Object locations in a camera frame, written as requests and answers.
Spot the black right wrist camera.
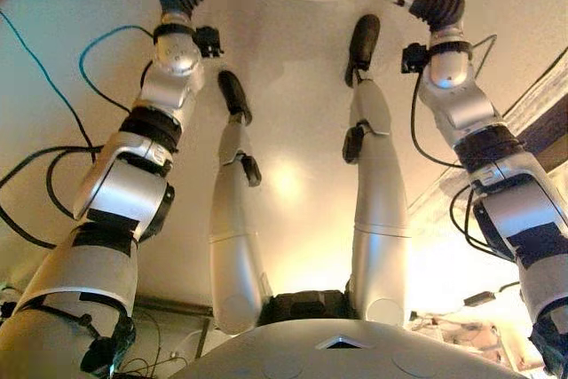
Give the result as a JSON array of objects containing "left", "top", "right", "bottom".
[{"left": 400, "top": 41, "right": 430, "bottom": 75}]

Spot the black power adapter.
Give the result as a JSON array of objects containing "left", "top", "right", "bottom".
[{"left": 462, "top": 290, "right": 497, "bottom": 308}]

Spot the silver robot right leg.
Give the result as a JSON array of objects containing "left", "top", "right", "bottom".
[{"left": 341, "top": 13, "right": 413, "bottom": 328}]

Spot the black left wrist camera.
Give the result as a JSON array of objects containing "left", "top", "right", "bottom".
[{"left": 193, "top": 25, "right": 225, "bottom": 59}]

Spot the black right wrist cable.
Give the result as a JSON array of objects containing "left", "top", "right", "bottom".
[{"left": 409, "top": 34, "right": 516, "bottom": 261}]

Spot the black tether cable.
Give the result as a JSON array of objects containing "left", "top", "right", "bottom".
[{"left": 0, "top": 144, "right": 104, "bottom": 250}]

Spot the blue cable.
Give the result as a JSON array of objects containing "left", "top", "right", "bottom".
[{"left": 0, "top": 9, "right": 98, "bottom": 163}]

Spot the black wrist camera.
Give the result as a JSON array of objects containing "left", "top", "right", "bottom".
[
  {"left": 193, "top": 25, "right": 225, "bottom": 59},
  {"left": 400, "top": 41, "right": 430, "bottom": 75}
]

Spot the grey robot torso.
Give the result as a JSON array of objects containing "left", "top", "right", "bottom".
[{"left": 168, "top": 288, "right": 527, "bottom": 379}]

